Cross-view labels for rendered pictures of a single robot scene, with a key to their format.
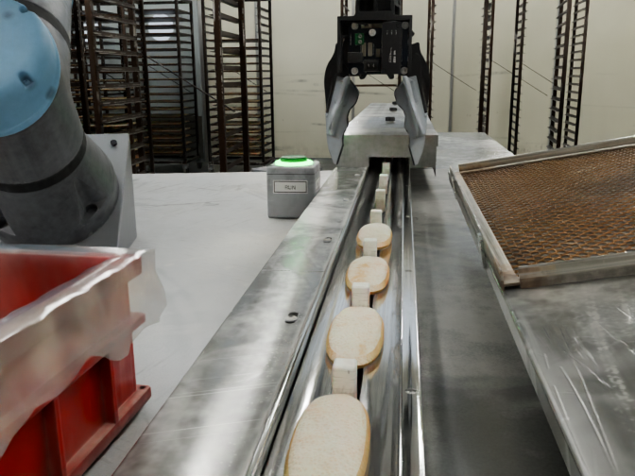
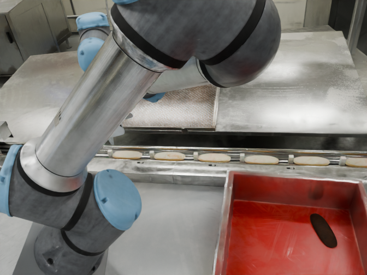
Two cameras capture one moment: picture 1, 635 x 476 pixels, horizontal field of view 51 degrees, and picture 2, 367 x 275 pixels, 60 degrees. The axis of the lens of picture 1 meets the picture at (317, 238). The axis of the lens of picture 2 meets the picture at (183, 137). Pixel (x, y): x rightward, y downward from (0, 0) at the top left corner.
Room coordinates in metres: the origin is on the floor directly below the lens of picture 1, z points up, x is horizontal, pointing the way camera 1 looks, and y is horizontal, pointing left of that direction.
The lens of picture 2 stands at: (0.43, 0.72, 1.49)
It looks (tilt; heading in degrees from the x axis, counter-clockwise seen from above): 37 degrees down; 276
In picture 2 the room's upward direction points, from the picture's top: 7 degrees counter-clockwise
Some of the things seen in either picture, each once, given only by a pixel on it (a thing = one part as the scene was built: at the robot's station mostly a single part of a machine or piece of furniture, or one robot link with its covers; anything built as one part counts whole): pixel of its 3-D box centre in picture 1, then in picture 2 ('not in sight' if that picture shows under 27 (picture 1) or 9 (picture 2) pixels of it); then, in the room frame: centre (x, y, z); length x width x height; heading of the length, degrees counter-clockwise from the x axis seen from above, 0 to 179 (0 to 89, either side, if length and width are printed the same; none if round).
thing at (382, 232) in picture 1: (374, 233); (126, 154); (0.70, -0.06, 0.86); 0.10 x 0.04 x 0.01; 172
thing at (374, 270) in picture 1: (368, 270); (169, 155); (0.56, -0.04, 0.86); 0.10 x 0.04 x 0.01; 173
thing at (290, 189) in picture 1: (296, 199); not in sight; (0.98, 0.03, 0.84); 0.08 x 0.08 x 0.11; 83
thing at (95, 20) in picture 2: not in sight; (96, 37); (0.70, -0.06, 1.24); 0.09 x 0.08 x 0.11; 104
